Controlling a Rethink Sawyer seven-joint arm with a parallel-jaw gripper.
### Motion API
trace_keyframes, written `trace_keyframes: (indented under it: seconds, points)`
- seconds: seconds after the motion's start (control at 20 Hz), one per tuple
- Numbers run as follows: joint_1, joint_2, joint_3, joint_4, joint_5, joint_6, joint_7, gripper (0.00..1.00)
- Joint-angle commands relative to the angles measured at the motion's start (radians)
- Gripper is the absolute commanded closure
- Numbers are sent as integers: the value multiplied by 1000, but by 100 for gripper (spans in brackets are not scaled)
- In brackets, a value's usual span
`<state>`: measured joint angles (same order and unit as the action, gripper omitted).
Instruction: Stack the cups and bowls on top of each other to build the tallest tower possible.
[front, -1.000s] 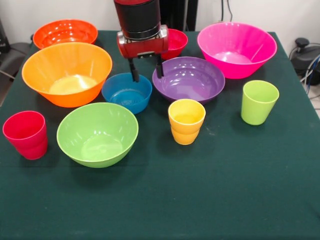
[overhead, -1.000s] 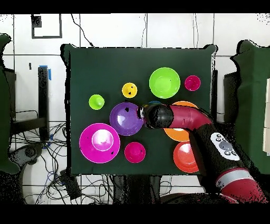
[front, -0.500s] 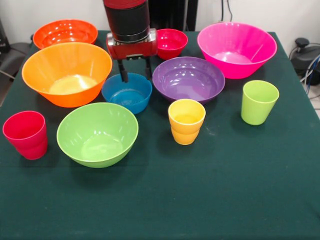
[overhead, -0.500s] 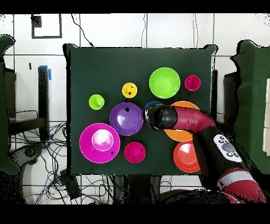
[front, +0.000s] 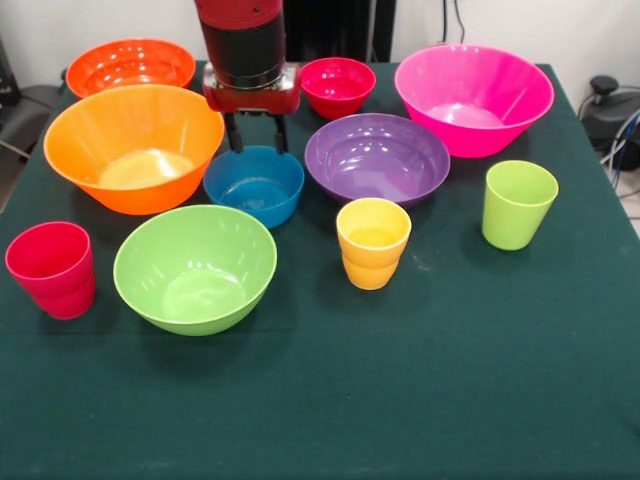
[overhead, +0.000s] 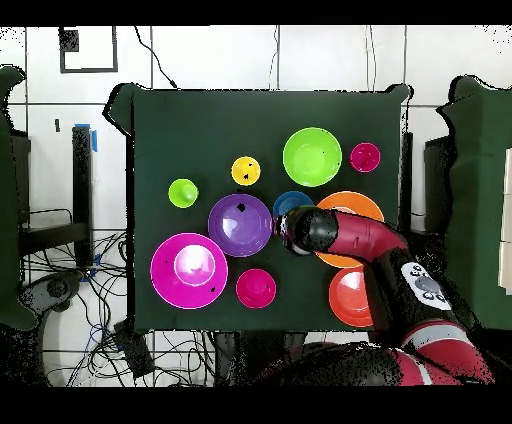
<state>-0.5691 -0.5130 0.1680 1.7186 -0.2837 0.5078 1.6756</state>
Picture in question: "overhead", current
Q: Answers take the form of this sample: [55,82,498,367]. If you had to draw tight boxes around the small blue bowl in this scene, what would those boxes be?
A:
[272,190,315,217]

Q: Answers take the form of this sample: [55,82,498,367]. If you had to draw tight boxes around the large orange bowl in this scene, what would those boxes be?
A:
[314,190,385,269]

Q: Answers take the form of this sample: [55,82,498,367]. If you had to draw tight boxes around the purple bowl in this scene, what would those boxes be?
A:
[207,193,274,258]

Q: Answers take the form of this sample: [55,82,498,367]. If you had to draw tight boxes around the yellow cup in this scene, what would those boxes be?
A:
[230,155,262,187]

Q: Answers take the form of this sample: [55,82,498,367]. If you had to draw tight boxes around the small red-pink bowl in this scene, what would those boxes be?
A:
[235,268,278,310]

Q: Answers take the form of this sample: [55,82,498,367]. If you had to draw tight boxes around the lime green cup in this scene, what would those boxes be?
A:
[167,178,200,210]

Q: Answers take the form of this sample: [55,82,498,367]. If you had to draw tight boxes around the lime green bowl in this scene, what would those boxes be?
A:
[282,126,343,188]

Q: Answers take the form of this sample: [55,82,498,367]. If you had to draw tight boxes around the dark green tablecloth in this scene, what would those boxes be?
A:
[102,81,413,334]

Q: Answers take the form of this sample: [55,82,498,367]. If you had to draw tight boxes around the large pink bowl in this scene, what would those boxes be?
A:
[149,232,229,310]

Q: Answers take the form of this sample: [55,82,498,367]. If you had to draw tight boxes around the red-pink cup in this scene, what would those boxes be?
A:
[349,142,382,174]

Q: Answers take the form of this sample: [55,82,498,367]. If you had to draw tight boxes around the red-orange bowl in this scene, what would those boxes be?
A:
[328,266,375,328]

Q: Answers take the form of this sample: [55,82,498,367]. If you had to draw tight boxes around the blue tape strip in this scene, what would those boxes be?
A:
[74,122,98,153]

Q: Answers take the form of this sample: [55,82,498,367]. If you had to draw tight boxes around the black floor box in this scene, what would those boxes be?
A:
[112,319,156,379]

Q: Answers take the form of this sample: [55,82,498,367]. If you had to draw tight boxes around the black chair base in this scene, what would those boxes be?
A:
[17,269,85,321]

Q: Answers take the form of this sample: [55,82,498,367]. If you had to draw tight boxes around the green cloth side table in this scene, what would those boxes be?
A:
[0,65,38,331]
[437,75,512,331]

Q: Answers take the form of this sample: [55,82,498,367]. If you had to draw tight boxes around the black cable with plug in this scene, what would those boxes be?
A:
[133,26,179,90]

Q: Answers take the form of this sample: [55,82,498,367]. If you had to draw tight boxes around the black metal frame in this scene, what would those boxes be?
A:
[15,123,95,269]
[400,131,455,235]

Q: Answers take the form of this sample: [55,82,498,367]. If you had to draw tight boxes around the thin grey cable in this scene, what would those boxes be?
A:
[364,26,377,92]

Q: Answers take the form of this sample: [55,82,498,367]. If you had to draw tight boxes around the tangle of cables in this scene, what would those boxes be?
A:
[17,207,217,387]

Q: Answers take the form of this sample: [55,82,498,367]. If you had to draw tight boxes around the black square floor frame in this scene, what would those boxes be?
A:
[58,26,119,74]

